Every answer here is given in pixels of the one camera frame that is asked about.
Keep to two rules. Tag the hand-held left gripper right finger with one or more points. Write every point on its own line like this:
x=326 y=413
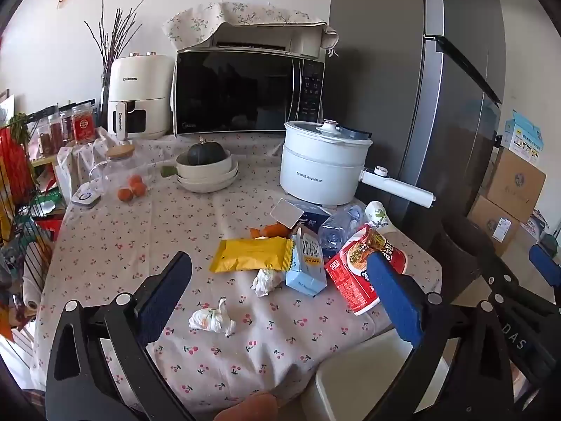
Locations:
x=394 y=298

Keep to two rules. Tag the cream air fryer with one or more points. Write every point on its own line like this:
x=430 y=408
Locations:
x=140 y=83

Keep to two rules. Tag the large crumpled white tissue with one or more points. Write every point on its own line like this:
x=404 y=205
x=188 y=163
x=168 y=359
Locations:
x=210 y=320

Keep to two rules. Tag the cream plate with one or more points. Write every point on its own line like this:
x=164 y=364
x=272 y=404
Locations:
x=228 y=176
x=206 y=187

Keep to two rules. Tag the blue and white box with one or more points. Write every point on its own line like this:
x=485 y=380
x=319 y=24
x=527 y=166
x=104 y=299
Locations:
x=523 y=136

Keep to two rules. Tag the brown labelled cardboard box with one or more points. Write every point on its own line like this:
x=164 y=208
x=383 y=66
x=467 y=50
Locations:
x=491 y=223

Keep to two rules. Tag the dark green squash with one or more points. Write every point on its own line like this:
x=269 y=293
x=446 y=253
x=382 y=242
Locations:
x=206 y=153

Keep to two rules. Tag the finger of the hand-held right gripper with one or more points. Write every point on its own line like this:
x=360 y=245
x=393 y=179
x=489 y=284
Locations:
x=545 y=267

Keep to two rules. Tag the cherry print tablecloth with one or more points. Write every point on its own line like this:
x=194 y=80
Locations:
x=153 y=237

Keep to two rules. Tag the dry dark branches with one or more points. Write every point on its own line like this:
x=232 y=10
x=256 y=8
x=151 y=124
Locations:
x=111 y=39

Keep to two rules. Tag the light blue milk carton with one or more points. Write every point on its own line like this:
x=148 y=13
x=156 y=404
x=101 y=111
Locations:
x=302 y=272

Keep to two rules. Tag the red label spice jar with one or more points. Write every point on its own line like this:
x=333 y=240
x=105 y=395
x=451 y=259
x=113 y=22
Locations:
x=83 y=125

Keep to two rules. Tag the clear spice jar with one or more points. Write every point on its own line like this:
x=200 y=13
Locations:
x=56 y=131

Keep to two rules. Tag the clear crushed plastic bottle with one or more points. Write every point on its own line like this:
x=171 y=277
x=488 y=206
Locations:
x=337 y=232

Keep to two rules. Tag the glass jar with wooden lid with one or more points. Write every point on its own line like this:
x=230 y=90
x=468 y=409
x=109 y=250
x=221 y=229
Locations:
x=122 y=171

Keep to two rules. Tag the orange peel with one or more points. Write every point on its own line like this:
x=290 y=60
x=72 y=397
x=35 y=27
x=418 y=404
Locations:
x=276 y=229

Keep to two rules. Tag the navy blue cardboard box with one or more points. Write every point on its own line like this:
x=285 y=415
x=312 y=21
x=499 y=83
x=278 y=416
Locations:
x=287 y=212

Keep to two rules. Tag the yellow snack packet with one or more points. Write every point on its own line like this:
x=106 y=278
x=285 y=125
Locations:
x=250 y=254

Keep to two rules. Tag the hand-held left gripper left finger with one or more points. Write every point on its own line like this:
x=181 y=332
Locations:
x=166 y=294

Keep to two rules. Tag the white round device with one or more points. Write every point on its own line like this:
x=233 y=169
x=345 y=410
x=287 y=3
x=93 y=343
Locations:
x=85 y=196

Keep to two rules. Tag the grey refrigerator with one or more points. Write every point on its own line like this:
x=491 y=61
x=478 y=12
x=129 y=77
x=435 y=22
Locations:
x=385 y=52

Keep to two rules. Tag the red instant noodle cup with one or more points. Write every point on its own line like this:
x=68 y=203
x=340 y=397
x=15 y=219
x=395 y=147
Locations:
x=350 y=280

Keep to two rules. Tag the dark brown waste bin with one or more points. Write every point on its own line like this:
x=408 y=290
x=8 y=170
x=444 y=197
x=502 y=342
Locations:
x=460 y=254

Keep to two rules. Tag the floral cloth cover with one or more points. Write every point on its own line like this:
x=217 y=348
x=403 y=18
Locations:
x=245 y=13

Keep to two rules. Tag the large brown cardboard box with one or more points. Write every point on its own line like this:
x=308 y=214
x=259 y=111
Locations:
x=517 y=184

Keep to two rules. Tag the person's left hand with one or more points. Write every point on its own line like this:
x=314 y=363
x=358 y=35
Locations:
x=250 y=410

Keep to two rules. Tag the white electric cooking pot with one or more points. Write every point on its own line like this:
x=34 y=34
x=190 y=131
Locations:
x=320 y=171

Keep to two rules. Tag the floral paper cup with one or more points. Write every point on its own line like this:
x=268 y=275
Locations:
x=377 y=217

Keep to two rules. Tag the small crumpled white tissue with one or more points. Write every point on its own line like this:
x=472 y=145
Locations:
x=265 y=283

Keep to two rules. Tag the black door microwave oven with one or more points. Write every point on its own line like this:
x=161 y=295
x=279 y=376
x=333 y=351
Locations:
x=236 y=92

